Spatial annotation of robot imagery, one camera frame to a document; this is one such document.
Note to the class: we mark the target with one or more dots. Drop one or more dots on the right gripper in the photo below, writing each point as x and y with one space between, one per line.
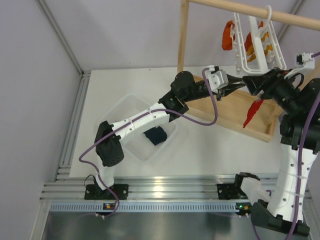
268 82

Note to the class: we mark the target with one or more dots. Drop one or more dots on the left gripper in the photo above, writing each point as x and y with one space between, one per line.
230 87

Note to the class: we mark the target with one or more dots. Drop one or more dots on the red and beige sock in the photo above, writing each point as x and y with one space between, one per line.
255 106

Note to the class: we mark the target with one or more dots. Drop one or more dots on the white plastic clip hanger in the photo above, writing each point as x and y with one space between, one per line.
262 33

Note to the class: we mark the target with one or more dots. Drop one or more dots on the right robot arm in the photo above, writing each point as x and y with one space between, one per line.
282 210

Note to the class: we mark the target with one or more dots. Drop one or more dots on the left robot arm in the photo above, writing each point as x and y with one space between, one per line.
111 137

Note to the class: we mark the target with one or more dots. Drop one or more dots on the yellow sock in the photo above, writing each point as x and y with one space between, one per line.
268 48

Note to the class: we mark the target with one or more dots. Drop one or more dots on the orange sock near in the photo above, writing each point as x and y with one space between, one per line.
248 45

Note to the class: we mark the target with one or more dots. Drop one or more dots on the orange sock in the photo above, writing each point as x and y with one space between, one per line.
248 45
227 39

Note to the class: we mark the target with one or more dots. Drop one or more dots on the orange sock far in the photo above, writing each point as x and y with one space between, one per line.
227 39

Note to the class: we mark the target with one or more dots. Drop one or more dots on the navy blue sock pair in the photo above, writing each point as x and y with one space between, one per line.
156 135

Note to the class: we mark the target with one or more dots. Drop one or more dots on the clear plastic bin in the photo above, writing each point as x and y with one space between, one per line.
139 148

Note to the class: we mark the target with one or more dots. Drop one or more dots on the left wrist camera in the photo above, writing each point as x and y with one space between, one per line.
217 78

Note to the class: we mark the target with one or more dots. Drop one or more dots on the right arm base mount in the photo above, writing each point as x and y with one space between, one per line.
232 191

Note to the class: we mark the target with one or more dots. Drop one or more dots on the aluminium rail beam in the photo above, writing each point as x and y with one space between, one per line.
159 188

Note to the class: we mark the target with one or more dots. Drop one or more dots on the aluminium corner frame post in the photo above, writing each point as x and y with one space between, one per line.
59 34

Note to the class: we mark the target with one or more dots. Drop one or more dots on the grey slotted cable duct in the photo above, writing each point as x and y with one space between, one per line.
151 207

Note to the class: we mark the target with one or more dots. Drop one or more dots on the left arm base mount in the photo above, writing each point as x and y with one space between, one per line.
94 192

